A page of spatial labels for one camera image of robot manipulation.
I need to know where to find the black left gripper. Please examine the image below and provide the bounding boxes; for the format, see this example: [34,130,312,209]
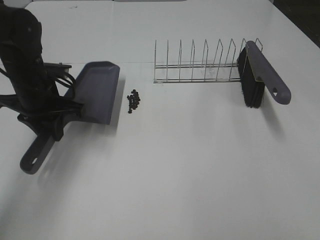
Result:
[15,96,83,142]

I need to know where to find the grey plastic dustpan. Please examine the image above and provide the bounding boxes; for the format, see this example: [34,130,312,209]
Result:
[20,61,120,175]

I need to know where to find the pile of coffee beans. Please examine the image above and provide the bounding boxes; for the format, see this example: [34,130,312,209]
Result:
[126,89,141,114]

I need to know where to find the grey hand brush black bristles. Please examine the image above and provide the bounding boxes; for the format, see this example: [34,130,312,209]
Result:
[237,40,292,109]

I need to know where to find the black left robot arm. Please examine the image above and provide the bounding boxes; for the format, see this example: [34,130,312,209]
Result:
[0,1,83,141]

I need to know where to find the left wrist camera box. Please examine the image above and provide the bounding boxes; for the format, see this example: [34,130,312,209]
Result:
[44,62,72,75]

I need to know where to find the chrome wire dish rack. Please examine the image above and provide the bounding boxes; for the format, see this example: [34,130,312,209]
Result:
[153,38,249,84]

